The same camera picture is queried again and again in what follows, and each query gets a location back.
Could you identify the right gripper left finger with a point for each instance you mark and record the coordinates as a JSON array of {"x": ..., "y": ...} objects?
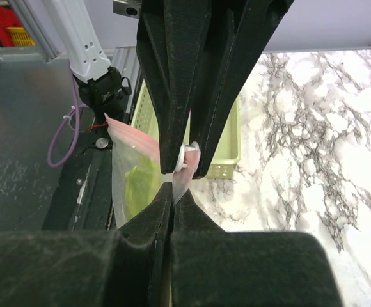
[{"x": 123, "y": 267}]

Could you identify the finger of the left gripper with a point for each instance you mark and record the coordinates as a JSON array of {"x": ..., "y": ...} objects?
[
  {"x": 183, "y": 49},
  {"x": 238, "y": 33}
]

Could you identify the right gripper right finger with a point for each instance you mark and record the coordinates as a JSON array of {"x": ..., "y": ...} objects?
[{"x": 212, "y": 267}]

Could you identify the clear zip top bag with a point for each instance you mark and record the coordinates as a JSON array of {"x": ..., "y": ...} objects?
[{"x": 129, "y": 144}]

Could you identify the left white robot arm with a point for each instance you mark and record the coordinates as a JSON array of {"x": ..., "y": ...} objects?
[{"x": 98, "y": 82}]

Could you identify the green fake celery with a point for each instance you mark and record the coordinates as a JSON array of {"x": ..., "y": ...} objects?
[{"x": 142, "y": 183}]

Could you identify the green plastic basket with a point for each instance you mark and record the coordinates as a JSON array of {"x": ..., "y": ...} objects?
[{"x": 228, "y": 151}]

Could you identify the yellow plastic crate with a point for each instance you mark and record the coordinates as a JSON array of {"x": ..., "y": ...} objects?
[{"x": 20, "y": 37}]

